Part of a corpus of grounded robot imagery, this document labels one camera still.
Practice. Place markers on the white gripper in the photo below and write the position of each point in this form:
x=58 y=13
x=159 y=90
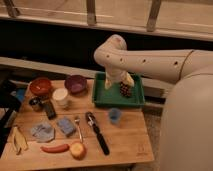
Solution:
x=114 y=75

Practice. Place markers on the black eraser block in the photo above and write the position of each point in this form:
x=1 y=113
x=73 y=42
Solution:
x=49 y=109

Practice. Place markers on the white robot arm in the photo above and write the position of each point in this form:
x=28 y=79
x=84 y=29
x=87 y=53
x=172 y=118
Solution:
x=186 y=137

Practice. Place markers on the dark pine cone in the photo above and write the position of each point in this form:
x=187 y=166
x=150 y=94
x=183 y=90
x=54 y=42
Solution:
x=125 y=90

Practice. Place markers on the green plastic tray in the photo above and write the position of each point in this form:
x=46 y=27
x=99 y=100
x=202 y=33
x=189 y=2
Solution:
x=111 y=97

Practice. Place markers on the small blue cup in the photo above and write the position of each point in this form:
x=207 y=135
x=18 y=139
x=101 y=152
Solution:
x=114 y=115

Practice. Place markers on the purple bowl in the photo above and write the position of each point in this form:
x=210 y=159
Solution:
x=75 y=84

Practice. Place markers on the metal spoon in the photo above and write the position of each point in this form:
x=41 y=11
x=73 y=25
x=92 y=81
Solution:
x=77 y=122

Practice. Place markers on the white cup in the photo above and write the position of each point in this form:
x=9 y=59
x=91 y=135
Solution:
x=60 y=96

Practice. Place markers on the red bowl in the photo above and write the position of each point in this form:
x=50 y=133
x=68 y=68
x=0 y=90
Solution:
x=40 y=86

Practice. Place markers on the yellow red apple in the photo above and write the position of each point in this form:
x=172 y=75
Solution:
x=78 y=150

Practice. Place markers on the small metal can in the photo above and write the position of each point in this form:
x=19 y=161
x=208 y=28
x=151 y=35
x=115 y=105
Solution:
x=35 y=103

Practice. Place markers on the red sausage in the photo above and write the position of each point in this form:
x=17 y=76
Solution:
x=55 y=149

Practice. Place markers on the blue crumpled cloth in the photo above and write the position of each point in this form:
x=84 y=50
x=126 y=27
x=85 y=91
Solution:
x=43 y=132

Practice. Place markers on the black chair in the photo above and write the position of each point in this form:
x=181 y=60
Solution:
x=7 y=101

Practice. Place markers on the black handled ice cream scoop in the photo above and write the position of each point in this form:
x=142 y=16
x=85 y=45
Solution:
x=92 y=122

